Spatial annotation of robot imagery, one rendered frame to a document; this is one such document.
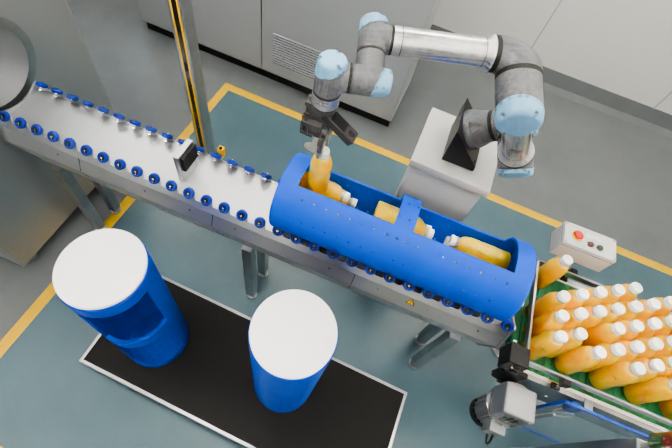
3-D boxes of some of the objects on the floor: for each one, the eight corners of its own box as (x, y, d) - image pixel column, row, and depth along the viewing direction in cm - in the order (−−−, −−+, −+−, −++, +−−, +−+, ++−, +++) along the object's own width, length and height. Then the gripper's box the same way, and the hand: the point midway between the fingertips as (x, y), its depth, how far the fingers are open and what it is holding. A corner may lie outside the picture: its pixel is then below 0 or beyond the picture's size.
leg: (115, 205, 261) (77, 139, 209) (123, 208, 261) (87, 143, 208) (109, 212, 258) (69, 147, 206) (117, 215, 258) (79, 151, 205)
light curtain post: (215, 205, 271) (161, -84, 129) (224, 208, 270) (179, -78, 129) (210, 212, 268) (149, -76, 126) (219, 216, 267) (167, -70, 125)
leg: (409, 356, 237) (450, 325, 185) (419, 361, 237) (463, 330, 184) (407, 367, 234) (447, 337, 181) (416, 371, 233) (460, 343, 181)
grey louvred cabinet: (181, -2, 376) (141, -224, 255) (407, 89, 354) (481, -107, 233) (142, 31, 347) (76, -202, 226) (386, 132, 325) (458, -67, 204)
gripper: (315, 83, 119) (309, 133, 137) (299, 110, 113) (294, 158, 130) (344, 94, 118) (333, 143, 136) (329, 122, 112) (319, 169, 130)
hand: (323, 151), depth 132 cm, fingers closed on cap, 4 cm apart
